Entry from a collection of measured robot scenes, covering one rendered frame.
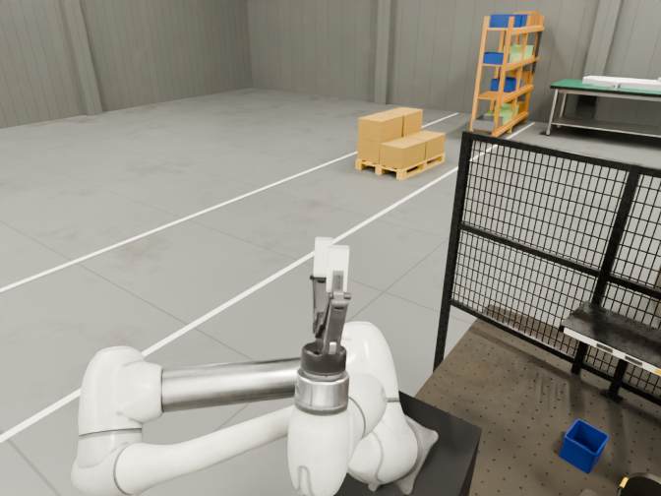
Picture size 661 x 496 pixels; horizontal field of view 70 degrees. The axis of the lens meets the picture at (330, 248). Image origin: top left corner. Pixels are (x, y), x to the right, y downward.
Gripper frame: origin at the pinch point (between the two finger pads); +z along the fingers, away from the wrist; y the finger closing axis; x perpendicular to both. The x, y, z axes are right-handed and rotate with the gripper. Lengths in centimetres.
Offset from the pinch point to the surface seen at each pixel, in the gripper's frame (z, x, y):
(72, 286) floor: -73, -147, 331
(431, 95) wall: 250, 383, 951
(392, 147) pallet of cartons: 81, 171, 525
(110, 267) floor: -61, -126, 358
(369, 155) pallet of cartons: 70, 150, 559
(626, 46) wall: 299, 617, 669
